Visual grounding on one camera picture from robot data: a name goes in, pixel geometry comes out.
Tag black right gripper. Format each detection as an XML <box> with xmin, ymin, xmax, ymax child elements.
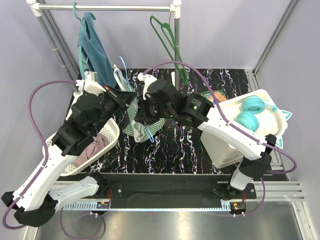
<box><xmin>134</xmin><ymin>93</ymin><xmax>174</xmax><ymax>126</ymax></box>

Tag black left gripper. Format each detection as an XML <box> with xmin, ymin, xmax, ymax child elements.
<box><xmin>91</xmin><ymin>84</ymin><xmax>138</xmax><ymax>135</ymax></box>

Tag green striped tank top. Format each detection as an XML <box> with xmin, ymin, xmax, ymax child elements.
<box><xmin>113</xmin><ymin>64</ymin><xmax>166</xmax><ymax>143</ymax></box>

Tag light blue wire hanger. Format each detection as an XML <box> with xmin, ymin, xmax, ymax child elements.
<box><xmin>117</xmin><ymin>56</ymin><xmax>156</xmax><ymax>143</ymax></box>

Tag green velvet hanger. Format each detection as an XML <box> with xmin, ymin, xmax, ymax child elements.
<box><xmin>149</xmin><ymin>7</ymin><xmax>190</xmax><ymax>86</ymax></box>

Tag pink tank top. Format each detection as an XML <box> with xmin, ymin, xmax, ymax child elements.
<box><xmin>71</xmin><ymin>133</ymin><xmax>109</xmax><ymax>168</ymax></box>

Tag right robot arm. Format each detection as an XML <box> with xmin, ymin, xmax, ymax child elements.
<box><xmin>136</xmin><ymin>75</ymin><xmax>276</xmax><ymax>199</ymax></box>

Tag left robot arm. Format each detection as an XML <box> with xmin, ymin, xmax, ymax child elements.
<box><xmin>1</xmin><ymin>89</ymin><xmax>137</xmax><ymax>228</ymax></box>

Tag teal tank top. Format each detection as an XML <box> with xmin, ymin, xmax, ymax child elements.
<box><xmin>83</xmin><ymin>12</ymin><xmax>116</xmax><ymax>88</ymax></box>

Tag teal plastic hanger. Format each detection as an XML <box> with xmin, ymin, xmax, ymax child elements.
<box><xmin>72</xmin><ymin>2</ymin><xmax>92</xmax><ymax>80</ymax></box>

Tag white perforated plastic basket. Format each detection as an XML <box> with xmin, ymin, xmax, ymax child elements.
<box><xmin>44</xmin><ymin>118</ymin><xmax>120</xmax><ymax>177</ymax></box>

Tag teal cat-ear headphones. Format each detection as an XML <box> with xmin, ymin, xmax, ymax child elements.
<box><xmin>235</xmin><ymin>95</ymin><xmax>292</xmax><ymax>132</ymax></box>

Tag white storage box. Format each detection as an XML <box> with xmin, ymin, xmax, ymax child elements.
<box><xmin>200</xmin><ymin>90</ymin><xmax>292</xmax><ymax>169</ymax></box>

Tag white metal clothes rack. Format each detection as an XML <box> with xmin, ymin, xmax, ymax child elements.
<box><xmin>26</xmin><ymin>0</ymin><xmax>182</xmax><ymax>79</ymax></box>

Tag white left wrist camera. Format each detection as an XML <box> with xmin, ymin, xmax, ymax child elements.
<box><xmin>75</xmin><ymin>71</ymin><xmax>106</xmax><ymax>96</ymax></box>

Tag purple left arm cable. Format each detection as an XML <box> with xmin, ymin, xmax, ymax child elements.
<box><xmin>2</xmin><ymin>79</ymin><xmax>78</xmax><ymax>230</ymax></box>

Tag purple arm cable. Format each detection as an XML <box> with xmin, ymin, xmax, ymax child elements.
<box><xmin>143</xmin><ymin>60</ymin><xmax>298</xmax><ymax>175</ymax></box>
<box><xmin>2</xmin><ymin>79</ymin><xmax>78</xmax><ymax>230</ymax></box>

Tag black mounting base plate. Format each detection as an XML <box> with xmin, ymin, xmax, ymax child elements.
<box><xmin>103</xmin><ymin>173</ymin><xmax>257</xmax><ymax>211</ymax></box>

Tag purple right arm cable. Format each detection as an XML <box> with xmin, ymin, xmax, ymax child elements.
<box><xmin>143</xmin><ymin>60</ymin><xmax>298</xmax><ymax>175</ymax></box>

